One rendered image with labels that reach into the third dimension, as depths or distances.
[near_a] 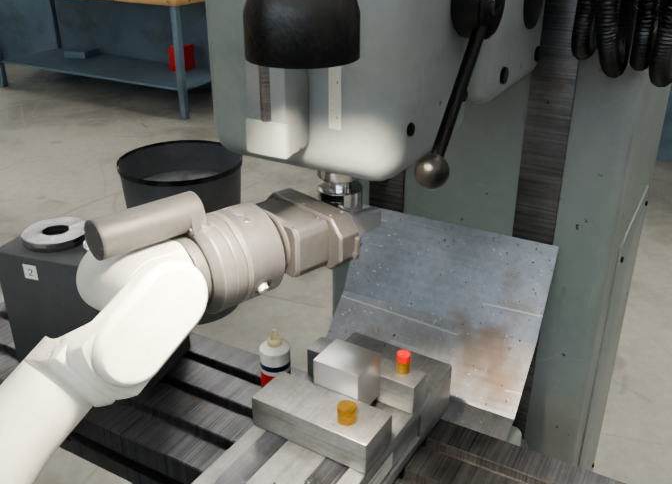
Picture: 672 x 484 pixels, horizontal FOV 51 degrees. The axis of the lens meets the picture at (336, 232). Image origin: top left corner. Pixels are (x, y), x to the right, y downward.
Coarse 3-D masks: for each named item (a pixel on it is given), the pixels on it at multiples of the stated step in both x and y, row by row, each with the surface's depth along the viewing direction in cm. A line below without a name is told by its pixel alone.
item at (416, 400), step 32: (320, 352) 88; (384, 352) 95; (384, 384) 84; (416, 384) 82; (448, 384) 92; (416, 416) 84; (256, 448) 78; (288, 448) 78; (416, 448) 87; (224, 480) 74; (256, 480) 74; (288, 480) 74; (320, 480) 74; (352, 480) 74; (384, 480) 81
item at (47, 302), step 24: (24, 240) 96; (48, 240) 96; (72, 240) 96; (0, 264) 96; (24, 264) 95; (48, 264) 94; (72, 264) 92; (24, 288) 97; (48, 288) 95; (72, 288) 94; (24, 312) 99; (48, 312) 97; (72, 312) 96; (96, 312) 94; (24, 336) 101; (48, 336) 99; (168, 360) 102
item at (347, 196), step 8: (320, 184) 73; (328, 184) 73; (352, 184) 73; (360, 184) 73; (320, 192) 72; (328, 192) 72; (336, 192) 71; (344, 192) 71; (352, 192) 72; (360, 192) 72; (328, 200) 72; (336, 200) 71; (344, 200) 71; (352, 200) 72
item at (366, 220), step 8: (368, 208) 74; (376, 208) 74; (352, 216) 71; (360, 216) 72; (368, 216) 73; (376, 216) 74; (360, 224) 72; (368, 224) 73; (376, 224) 74; (360, 232) 73
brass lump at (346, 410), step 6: (342, 402) 76; (348, 402) 76; (354, 402) 76; (342, 408) 75; (348, 408) 75; (354, 408) 75; (342, 414) 75; (348, 414) 75; (354, 414) 75; (342, 420) 75; (348, 420) 75; (354, 420) 76
